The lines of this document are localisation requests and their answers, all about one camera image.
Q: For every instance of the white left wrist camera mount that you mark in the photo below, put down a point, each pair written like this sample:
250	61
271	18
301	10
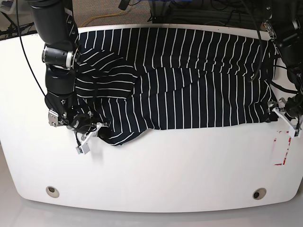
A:
294	129

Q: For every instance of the right table cable grommet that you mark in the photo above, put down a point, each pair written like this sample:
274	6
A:
259	194

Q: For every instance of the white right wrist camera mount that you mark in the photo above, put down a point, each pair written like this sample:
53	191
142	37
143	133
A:
87	139

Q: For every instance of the red tape rectangle marker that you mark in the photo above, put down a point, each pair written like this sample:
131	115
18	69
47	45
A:
280	148

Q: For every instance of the table cable grommet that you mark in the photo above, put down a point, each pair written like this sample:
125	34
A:
52	192
259	194

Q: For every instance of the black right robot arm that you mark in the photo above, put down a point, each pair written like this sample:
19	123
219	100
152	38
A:
55	25

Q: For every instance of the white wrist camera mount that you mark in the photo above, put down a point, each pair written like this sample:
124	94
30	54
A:
87	139
294	129

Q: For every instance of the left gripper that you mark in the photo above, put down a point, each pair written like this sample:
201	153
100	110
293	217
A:
292	107

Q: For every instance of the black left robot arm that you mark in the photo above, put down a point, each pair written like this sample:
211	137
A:
283	20

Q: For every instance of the navy white striped T-shirt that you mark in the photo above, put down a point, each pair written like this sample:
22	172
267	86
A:
173	78

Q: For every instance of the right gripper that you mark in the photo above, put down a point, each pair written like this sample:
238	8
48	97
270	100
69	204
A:
86	122

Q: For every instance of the left table cable grommet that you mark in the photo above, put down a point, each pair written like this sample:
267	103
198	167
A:
52	192

